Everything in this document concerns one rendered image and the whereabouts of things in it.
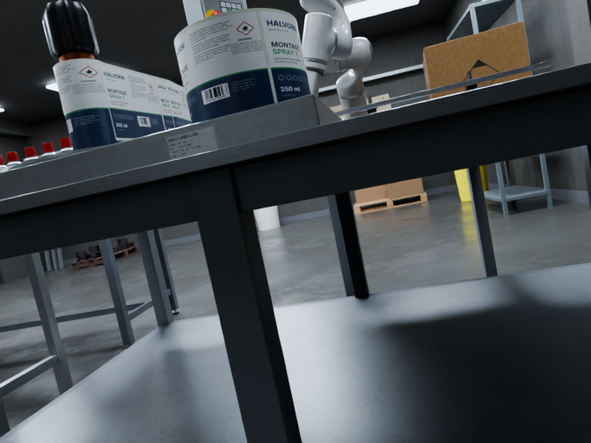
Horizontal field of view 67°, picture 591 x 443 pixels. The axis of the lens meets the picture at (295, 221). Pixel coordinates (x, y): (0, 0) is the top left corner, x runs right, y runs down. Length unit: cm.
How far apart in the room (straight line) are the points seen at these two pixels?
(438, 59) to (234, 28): 101
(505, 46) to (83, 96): 123
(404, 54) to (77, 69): 882
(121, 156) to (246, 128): 19
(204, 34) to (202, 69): 5
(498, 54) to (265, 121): 112
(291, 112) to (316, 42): 80
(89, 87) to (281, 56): 38
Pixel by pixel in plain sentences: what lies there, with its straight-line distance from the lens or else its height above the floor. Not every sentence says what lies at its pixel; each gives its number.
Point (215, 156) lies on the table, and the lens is 55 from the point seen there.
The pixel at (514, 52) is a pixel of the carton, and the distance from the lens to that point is 162.
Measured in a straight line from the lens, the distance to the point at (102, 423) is 147.
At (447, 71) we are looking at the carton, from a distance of 159.
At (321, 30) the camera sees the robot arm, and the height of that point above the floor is 119.
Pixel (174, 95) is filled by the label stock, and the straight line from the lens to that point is 113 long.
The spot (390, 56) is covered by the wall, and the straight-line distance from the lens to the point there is 951.
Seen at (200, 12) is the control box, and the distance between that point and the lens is 155.
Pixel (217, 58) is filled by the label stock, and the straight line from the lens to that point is 68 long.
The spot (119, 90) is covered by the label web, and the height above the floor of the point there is 102.
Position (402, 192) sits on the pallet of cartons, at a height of 25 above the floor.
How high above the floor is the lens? 77
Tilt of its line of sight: 5 degrees down
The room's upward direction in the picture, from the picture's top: 12 degrees counter-clockwise
